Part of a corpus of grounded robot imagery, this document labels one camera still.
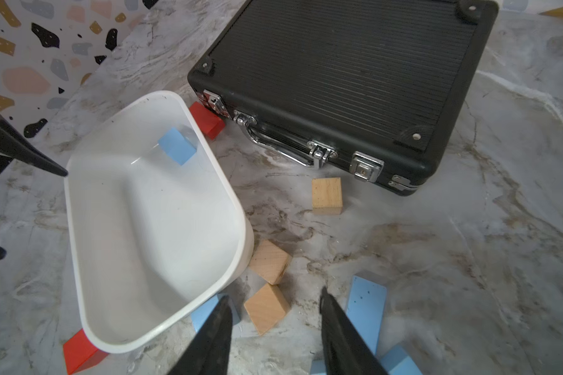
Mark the blue cube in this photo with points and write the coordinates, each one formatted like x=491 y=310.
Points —
x=318 y=367
x=201 y=314
x=397 y=362

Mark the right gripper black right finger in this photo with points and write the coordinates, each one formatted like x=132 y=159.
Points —
x=344 y=350

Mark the red block behind tub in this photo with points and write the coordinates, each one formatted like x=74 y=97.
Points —
x=209 y=123

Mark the plain wood cube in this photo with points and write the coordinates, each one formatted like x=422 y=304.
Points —
x=266 y=308

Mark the black ribbed carrying case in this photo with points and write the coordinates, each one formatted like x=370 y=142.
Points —
x=371 y=87

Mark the white plastic tub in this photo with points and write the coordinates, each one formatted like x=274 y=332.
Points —
x=151 y=240

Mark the wood cube near case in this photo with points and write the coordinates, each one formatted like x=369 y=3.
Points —
x=327 y=196

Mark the blue cube isolated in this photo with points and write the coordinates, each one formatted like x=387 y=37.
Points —
x=175 y=145

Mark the long speckled blue block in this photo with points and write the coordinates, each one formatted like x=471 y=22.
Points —
x=365 y=309

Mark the red block near orange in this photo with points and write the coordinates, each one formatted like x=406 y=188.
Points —
x=80 y=354

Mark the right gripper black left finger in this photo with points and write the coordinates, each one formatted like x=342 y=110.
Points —
x=208 y=352

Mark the wood cube with cross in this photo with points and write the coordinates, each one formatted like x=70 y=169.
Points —
x=270 y=262

